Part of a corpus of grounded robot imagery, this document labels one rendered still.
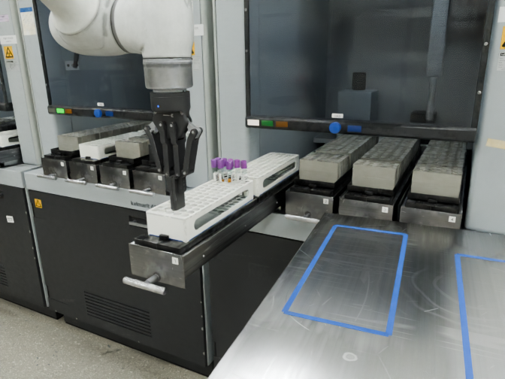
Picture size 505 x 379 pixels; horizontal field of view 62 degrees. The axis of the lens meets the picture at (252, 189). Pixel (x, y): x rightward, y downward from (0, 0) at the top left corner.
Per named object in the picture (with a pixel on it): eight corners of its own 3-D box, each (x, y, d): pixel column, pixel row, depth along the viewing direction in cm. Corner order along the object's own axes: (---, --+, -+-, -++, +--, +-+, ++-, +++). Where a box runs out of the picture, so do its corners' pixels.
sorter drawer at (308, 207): (349, 162, 176) (349, 140, 174) (382, 165, 170) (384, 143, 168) (278, 220, 115) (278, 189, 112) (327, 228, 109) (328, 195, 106)
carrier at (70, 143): (83, 151, 163) (81, 136, 161) (80, 153, 161) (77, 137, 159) (62, 149, 168) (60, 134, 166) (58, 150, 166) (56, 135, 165)
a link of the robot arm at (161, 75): (163, 59, 84) (165, 89, 86) (131, 59, 76) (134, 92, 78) (201, 58, 80) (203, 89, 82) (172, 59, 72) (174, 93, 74)
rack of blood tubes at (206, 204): (221, 198, 112) (220, 175, 110) (254, 203, 108) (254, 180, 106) (146, 240, 87) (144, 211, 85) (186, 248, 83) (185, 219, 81)
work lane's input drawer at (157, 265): (270, 186, 145) (270, 161, 142) (308, 191, 139) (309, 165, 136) (115, 284, 83) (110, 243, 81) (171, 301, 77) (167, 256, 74)
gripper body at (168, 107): (199, 89, 81) (201, 136, 84) (164, 88, 85) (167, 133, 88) (175, 92, 75) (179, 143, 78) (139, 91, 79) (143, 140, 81)
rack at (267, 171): (270, 170, 139) (270, 152, 137) (299, 173, 135) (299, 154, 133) (225, 195, 114) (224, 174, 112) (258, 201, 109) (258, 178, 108)
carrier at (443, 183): (459, 196, 105) (463, 173, 103) (459, 198, 103) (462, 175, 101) (410, 190, 110) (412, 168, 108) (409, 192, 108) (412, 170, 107)
